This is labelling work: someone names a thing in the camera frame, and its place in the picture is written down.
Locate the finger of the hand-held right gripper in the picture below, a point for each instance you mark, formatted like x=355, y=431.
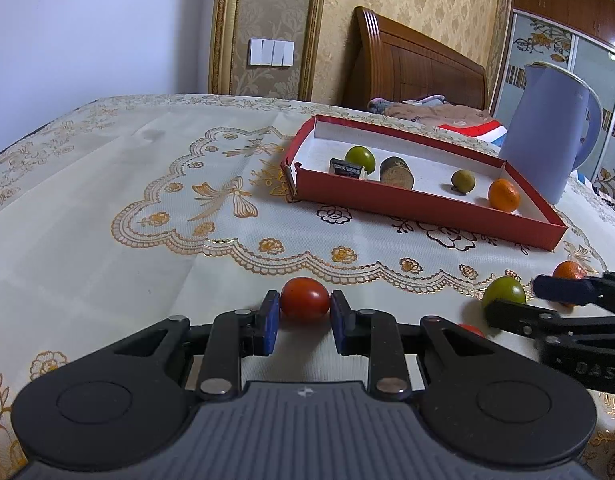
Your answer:
x=560, y=289
x=512, y=316

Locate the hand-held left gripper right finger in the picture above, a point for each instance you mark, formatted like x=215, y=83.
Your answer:
x=340, y=325

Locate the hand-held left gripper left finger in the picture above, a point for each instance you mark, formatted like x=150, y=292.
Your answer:
x=271, y=322

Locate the orange mandarin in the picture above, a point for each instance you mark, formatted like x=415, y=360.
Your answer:
x=505, y=195
x=570, y=269

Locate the green tomato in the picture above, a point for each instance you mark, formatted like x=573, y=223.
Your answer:
x=361, y=156
x=505, y=287

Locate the red tomato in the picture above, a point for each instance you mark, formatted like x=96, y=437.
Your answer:
x=471, y=330
x=305, y=300

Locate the red cardboard box tray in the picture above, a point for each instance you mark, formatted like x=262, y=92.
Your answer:
x=412, y=210

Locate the small olive green fruit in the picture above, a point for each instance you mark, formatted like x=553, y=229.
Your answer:
x=463, y=181

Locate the blue electric kettle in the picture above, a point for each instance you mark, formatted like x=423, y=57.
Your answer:
x=542, y=135

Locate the small black block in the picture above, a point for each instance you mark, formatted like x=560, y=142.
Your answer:
x=345, y=167

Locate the striped red blue blanket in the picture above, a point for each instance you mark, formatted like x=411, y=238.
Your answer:
x=480, y=130

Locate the cream embroidered tablecloth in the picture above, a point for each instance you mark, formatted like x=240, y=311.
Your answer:
x=137, y=185

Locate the pink brown folded blanket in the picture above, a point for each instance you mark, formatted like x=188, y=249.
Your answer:
x=417, y=109

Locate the wooden bed headboard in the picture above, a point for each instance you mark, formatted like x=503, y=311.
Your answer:
x=412, y=65

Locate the wooden wardrobe with floral doors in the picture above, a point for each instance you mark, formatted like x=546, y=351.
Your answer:
x=557, y=20

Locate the white wall light switch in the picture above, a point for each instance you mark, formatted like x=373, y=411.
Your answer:
x=271, y=52

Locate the gold wall moulding frame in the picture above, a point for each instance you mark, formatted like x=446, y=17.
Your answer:
x=222, y=25

